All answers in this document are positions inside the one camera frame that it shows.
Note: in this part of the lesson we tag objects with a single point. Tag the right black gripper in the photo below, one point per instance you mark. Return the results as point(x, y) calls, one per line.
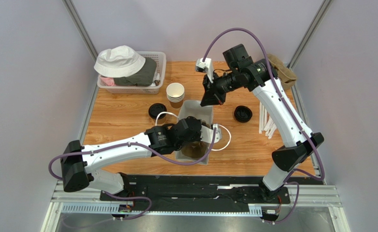
point(215, 89)

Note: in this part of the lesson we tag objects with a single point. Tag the brown cardboard cup carrier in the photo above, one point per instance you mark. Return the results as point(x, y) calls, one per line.
point(195, 150)

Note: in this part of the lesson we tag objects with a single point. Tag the black coffee cup lid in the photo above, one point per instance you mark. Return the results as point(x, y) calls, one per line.
point(155, 109)

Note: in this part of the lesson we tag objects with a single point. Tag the white paper bag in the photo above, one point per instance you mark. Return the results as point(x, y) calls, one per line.
point(205, 115)

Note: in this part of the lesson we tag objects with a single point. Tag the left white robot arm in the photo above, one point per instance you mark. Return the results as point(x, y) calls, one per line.
point(82, 166)

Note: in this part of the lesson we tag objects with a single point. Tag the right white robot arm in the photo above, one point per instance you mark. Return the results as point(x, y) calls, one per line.
point(259, 78)

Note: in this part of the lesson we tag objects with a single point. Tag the stack of paper cups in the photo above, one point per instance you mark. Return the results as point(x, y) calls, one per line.
point(175, 94)

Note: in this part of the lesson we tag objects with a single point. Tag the bundle of wrapped straws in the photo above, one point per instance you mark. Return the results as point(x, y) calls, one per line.
point(266, 123)

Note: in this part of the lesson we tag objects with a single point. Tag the white plastic basket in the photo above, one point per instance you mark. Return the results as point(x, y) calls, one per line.
point(159, 76)

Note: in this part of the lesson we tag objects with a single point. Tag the olive green cloth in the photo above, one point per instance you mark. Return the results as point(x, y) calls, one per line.
point(143, 78)

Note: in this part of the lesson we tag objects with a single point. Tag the cardboard cup carrier stack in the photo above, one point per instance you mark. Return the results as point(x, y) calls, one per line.
point(287, 77)

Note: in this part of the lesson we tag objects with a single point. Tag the white bucket hat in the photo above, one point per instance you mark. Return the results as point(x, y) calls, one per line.
point(122, 61)

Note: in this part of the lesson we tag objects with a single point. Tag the pink cloth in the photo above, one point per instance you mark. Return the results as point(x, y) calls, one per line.
point(108, 81)

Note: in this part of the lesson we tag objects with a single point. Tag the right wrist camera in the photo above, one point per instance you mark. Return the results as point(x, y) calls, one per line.
point(205, 65)

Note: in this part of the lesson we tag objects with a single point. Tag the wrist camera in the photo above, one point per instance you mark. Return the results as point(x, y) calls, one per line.
point(205, 65)
point(211, 133)

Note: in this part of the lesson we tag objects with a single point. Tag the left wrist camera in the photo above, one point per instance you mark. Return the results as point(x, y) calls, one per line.
point(211, 133)

